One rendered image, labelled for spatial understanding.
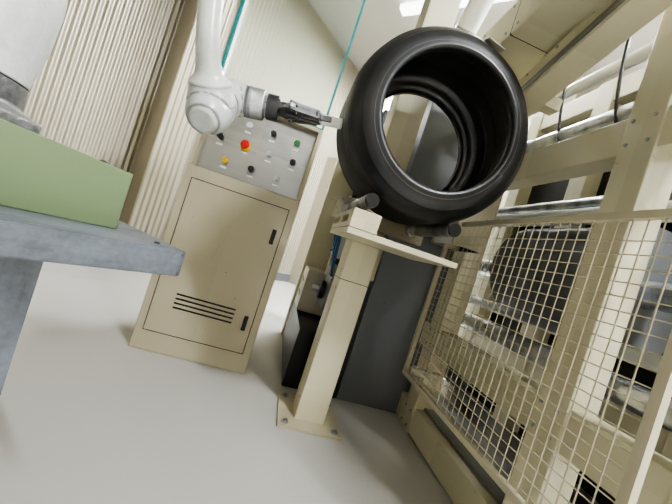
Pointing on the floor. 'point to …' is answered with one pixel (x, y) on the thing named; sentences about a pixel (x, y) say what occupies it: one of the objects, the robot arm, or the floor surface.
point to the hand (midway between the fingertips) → (331, 121)
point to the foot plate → (305, 421)
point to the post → (360, 253)
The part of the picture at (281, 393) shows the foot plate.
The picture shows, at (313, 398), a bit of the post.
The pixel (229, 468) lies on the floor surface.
